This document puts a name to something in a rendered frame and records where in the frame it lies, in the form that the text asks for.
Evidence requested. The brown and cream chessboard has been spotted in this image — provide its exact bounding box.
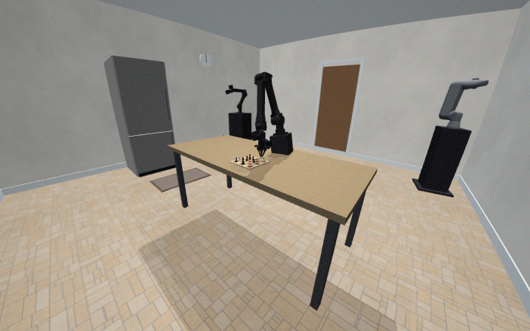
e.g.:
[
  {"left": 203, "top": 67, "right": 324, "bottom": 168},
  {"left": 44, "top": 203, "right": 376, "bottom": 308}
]
[{"left": 230, "top": 156, "right": 270, "bottom": 170}]

